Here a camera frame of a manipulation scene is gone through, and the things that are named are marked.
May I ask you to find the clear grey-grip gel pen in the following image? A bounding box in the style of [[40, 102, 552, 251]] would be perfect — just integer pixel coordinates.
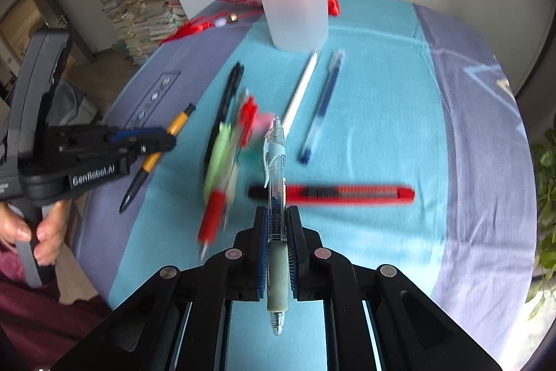
[[263, 117, 289, 336]]

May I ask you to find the red utility knife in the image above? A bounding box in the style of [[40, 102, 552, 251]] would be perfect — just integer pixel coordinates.
[[247, 184, 416, 207]]

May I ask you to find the blue patterned tablecloth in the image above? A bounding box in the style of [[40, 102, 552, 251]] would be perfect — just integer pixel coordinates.
[[74, 0, 536, 358]]

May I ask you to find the black yellow pen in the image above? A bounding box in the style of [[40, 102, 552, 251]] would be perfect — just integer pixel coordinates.
[[119, 104, 196, 214]]

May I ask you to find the person's left hand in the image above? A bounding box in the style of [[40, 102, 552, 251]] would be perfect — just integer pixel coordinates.
[[1, 201, 71, 266]]

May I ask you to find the frosted plastic cup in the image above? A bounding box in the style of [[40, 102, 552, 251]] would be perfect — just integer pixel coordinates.
[[261, 0, 329, 53]]

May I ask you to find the red tassel charm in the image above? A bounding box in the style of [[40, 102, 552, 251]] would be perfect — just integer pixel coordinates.
[[159, 10, 262, 45]]

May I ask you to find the green potted plant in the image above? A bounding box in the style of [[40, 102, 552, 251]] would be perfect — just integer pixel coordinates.
[[526, 126, 555, 319]]

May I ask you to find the red green decorated pen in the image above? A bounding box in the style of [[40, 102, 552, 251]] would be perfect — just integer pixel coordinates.
[[197, 89, 272, 262]]

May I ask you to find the blue gel pen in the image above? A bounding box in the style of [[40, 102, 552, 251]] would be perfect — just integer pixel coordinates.
[[298, 50, 345, 165]]

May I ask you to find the white pen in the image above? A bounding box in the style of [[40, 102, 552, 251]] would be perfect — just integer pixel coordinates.
[[282, 52, 319, 137]]

